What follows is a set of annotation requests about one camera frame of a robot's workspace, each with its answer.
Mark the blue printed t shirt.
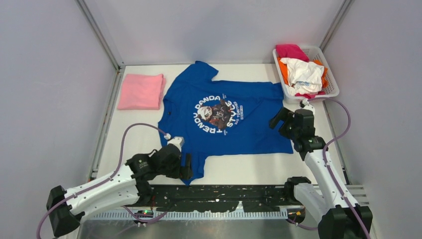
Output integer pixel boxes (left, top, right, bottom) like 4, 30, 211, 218
158, 61, 294, 185

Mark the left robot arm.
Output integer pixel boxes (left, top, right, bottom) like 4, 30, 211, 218
46, 144, 193, 237

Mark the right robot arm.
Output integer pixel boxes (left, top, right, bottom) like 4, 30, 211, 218
269, 106, 373, 239

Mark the white t shirt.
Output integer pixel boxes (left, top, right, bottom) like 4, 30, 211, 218
278, 57, 327, 96

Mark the orange t shirt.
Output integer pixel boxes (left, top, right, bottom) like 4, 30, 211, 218
278, 57, 327, 88

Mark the magenta t shirt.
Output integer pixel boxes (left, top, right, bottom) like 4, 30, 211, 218
275, 44, 324, 99

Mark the white plastic basket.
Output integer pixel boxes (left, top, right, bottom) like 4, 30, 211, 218
272, 45, 340, 104

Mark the folded pink t shirt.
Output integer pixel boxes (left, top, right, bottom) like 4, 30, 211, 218
117, 74, 166, 110

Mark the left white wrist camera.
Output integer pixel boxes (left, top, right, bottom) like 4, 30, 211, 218
164, 133, 185, 152

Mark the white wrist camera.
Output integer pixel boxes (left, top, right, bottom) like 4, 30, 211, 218
299, 99, 316, 115
164, 133, 185, 152

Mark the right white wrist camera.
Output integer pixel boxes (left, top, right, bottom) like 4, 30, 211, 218
299, 99, 316, 115

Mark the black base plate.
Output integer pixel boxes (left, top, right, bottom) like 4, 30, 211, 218
134, 185, 302, 213

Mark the white slotted cable duct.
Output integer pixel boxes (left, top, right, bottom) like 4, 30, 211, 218
91, 209, 288, 221

